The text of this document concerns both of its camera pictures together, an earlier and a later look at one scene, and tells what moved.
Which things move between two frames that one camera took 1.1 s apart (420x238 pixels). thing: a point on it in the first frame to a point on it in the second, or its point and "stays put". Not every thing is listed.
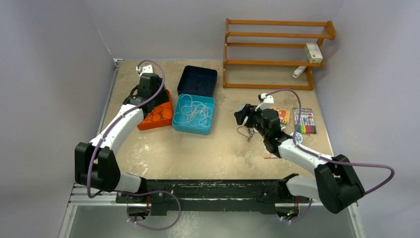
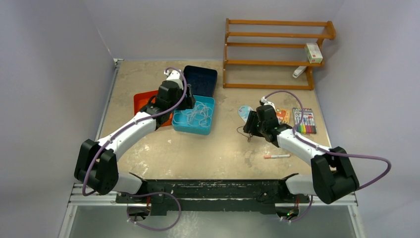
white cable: (193, 112) stays put
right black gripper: (252, 113) to (249, 127)
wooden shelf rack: (309, 85) stays put
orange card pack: (284, 115) stays put
